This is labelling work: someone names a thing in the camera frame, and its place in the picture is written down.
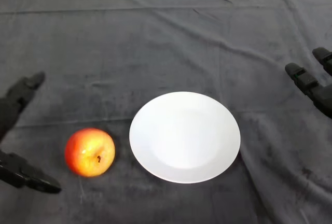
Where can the red yellow apple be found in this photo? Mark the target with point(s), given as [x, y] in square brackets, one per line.
[89, 151]

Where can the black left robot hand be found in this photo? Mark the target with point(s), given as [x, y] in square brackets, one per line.
[13, 104]

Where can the white round plate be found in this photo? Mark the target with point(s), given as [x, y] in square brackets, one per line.
[184, 138]

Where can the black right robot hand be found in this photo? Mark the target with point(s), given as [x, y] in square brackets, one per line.
[321, 94]

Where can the black cloth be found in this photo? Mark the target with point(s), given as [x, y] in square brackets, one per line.
[166, 53]

